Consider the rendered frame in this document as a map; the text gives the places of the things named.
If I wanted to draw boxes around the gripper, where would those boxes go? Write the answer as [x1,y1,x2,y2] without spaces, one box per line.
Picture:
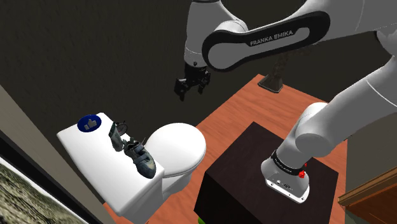
[173,63,211,102]

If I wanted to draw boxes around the dark twisted floor lamp base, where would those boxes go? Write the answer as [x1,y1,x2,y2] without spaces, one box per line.
[258,49,292,94]

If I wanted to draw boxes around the blue round thumbs-up badge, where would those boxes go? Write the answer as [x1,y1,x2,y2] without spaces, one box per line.
[76,114,103,133]

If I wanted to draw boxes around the dark robot stand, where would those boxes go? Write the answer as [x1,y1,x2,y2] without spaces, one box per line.
[193,121,340,224]

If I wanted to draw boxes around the white toilet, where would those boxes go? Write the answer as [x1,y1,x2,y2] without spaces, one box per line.
[56,112,207,224]

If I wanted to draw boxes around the wooden cabinet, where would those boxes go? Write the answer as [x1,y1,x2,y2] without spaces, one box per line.
[337,167,397,224]

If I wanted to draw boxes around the framed wall picture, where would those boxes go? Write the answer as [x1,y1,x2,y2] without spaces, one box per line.
[0,130,103,224]

